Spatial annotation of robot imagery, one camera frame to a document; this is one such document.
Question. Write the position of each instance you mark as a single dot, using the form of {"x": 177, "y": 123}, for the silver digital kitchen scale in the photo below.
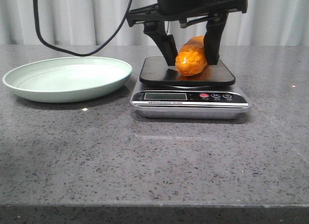
{"x": 162, "y": 92}

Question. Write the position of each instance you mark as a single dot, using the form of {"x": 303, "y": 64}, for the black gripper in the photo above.
{"x": 187, "y": 12}

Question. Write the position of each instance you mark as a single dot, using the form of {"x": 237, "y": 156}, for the orange corn cob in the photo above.
{"x": 191, "y": 58}

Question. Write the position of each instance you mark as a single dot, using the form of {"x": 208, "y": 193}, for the pale green plate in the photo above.
{"x": 68, "y": 79}

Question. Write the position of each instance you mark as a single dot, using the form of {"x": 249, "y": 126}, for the grey white curtain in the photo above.
{"x": 92, "y": 22}

